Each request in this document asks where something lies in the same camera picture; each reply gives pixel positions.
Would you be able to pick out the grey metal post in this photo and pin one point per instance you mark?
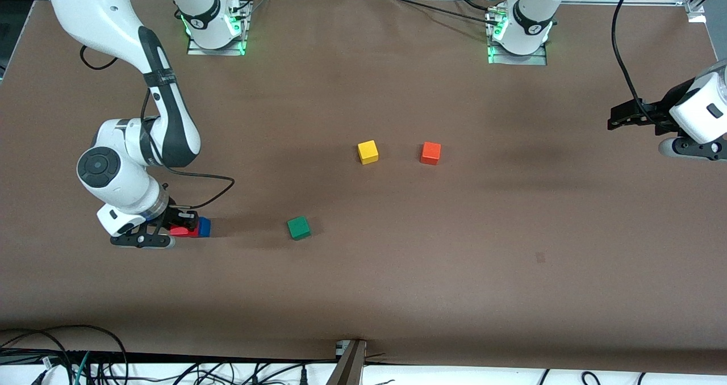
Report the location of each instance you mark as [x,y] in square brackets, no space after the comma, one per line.
[349,368]

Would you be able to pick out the green cube block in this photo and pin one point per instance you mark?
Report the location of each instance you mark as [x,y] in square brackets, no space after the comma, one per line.
[299,227]

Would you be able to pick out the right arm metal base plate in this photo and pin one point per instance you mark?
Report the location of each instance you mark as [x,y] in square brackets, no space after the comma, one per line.
[196,49]

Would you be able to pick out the aluminium table rail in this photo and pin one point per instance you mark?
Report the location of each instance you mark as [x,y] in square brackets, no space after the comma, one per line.
[625,1]

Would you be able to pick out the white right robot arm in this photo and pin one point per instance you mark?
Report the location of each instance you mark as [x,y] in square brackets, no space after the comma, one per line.
[113,10]

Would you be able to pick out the orange cube block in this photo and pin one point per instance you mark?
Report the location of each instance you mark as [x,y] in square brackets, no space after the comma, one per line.
[430,153]

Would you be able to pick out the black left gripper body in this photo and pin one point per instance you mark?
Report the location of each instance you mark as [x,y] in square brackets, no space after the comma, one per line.
[659,114]

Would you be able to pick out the yellow cube block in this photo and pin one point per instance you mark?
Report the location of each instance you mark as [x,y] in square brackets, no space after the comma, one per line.
[368,152]

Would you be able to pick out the blue cube block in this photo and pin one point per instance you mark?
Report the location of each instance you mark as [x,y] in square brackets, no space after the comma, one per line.
[205,227]

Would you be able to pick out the red cube block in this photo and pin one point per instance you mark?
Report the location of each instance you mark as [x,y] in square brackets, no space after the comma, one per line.
[177,232]

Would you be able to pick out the aluminium corner bracket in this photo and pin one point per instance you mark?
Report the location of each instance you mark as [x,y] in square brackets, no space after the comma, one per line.
[696,10]

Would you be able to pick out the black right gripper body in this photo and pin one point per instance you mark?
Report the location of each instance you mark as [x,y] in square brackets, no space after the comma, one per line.
[174,215]

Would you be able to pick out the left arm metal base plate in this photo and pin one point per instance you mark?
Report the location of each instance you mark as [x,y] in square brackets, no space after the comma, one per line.
[539,60]

